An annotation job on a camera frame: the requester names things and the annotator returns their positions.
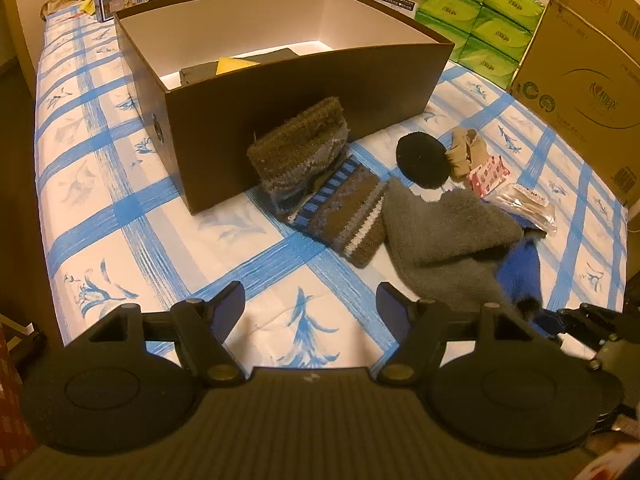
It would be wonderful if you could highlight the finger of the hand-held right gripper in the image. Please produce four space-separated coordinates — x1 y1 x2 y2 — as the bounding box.
555 303 626 333
530 310 608 361

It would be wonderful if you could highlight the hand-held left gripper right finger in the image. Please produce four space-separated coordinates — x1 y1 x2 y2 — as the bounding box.
375 281 556 386

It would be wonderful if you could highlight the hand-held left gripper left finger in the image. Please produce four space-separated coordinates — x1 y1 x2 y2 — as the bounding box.
65 281 247 386

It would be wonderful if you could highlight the blue cloth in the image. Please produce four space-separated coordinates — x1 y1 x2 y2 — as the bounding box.
495 215 561 338

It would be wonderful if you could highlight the grey fluffy cloth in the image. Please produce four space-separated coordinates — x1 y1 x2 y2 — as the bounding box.
382 177 526 306

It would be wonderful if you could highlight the striped knit sock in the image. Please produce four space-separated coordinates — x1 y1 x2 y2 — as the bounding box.
287 155 388 267

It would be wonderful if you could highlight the pink printed packet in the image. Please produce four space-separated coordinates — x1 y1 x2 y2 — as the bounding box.
467 155 511 201

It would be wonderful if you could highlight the beige sock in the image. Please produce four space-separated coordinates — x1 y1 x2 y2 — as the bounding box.
445 127 488 181

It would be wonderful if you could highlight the brown knit sock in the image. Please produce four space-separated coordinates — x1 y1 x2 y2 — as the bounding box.
247 97 353 211

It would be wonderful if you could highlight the brown cardboard box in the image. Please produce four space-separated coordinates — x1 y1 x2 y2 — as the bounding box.
114 0 455 216

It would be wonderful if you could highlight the clear cotton swab packet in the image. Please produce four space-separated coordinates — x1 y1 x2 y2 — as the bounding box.
487 182 558 235

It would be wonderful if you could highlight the black round pad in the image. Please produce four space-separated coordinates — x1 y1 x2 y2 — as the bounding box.
396 131 449 188

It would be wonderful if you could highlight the large open cardboard box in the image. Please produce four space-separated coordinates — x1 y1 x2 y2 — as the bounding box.
507 0 640 206

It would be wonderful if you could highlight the stack of green tissue packs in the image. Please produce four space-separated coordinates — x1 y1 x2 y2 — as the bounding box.
414 0 547 92

